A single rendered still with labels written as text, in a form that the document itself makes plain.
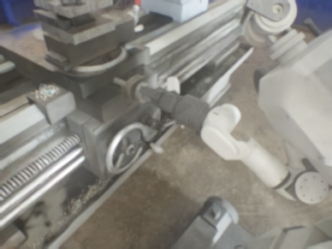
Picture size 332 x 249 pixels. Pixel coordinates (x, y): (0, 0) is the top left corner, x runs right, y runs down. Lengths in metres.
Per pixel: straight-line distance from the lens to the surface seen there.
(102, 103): 0.80
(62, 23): 0.82
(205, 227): 1.30
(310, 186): 0.68
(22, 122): 0.87
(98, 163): 0.94
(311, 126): 0.39
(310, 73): 0.37
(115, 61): 0.88
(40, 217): 1.15
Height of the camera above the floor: 1.35
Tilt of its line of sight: 42 degrees down
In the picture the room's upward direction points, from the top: 4 degrees clockwise
